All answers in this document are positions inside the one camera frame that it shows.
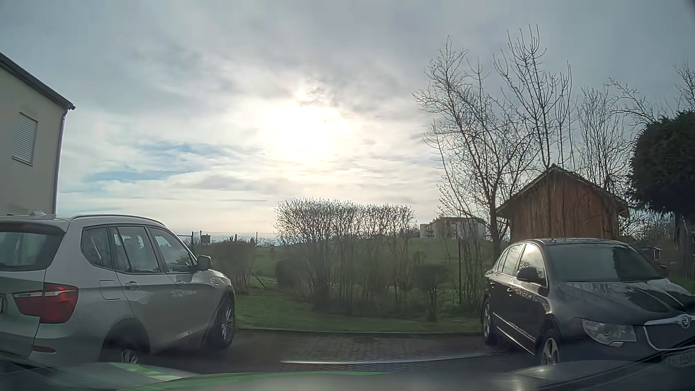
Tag bare leafless bushes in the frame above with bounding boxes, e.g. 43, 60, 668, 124
210, 198, 451, 321

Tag dark paved road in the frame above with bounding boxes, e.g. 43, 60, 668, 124
142, 329, 544, 374

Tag pale distant building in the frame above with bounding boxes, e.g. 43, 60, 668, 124
419, 216, 487, 240

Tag silver SUV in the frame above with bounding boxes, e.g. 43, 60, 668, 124
0, 212, 236, 366

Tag car's own bonnet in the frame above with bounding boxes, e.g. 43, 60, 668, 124
0, 348, 695, 391

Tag wire mesh fence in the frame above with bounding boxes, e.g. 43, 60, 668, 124
179, 231, 489, 327

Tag beige building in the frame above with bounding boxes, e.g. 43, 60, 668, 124
0, 52, 76, 216

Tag dark grey car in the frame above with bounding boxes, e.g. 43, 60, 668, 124
481, 238, 695, 366

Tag brown wooden shed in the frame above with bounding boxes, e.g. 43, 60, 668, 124
495, 164, 630, 243

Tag dark round evergreen tree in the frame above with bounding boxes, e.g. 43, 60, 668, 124
629, 111, 695, 219

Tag green grass field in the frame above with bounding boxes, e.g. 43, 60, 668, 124
235, 237, 695, 333

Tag tall bare trees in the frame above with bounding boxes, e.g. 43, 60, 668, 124
413, 25, 695, 261

